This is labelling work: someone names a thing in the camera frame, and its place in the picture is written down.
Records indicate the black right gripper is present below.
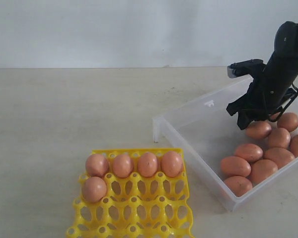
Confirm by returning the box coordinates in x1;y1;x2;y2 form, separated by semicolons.
226;71;298;130

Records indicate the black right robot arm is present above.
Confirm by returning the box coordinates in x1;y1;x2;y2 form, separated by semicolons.
226;21;298;130

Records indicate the clear plastic bin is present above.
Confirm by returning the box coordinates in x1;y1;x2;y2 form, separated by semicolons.
153;77;298;211

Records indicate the brown egg front bottom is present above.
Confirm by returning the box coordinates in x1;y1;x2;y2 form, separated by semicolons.
224;176;253;197

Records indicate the yellow plastic egg tray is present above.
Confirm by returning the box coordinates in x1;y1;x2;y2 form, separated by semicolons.
65;147;194;238

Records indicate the black camera cable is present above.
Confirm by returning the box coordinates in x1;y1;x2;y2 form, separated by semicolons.
268;0;298;122

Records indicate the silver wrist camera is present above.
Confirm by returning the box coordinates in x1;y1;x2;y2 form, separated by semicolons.
227;59;264;78

